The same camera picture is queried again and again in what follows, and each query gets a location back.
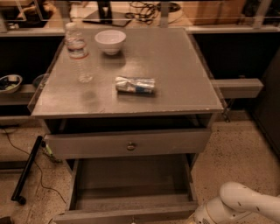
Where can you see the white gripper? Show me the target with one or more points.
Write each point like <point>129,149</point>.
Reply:
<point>202,216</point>

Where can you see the grey drawer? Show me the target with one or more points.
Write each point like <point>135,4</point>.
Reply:
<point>128,143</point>
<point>129,190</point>

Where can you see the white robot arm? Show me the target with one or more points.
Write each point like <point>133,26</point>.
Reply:
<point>236,202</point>

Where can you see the grey top drawer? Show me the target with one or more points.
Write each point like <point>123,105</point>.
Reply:
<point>128,143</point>

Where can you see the grey wooden drawer cabinet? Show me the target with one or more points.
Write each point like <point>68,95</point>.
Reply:
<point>184,97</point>

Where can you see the crushed silver blue can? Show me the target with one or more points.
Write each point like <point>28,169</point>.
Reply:
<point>135,85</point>

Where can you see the black bar with wheel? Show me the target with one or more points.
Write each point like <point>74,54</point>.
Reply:
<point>16,196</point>

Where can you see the cardboard box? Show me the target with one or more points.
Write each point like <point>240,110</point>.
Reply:
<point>216,12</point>

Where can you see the white ceramic bowl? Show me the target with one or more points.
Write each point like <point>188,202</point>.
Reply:
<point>110,41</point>

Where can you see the dark round dish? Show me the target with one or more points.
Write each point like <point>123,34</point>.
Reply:
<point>40,81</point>

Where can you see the clear plastic water bottle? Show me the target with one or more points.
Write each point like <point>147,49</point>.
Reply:
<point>78,53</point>

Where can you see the black monitor stand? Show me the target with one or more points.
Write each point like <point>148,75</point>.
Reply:
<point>105,16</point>

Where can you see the white bowl with items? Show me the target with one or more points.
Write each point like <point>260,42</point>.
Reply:
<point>10,83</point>

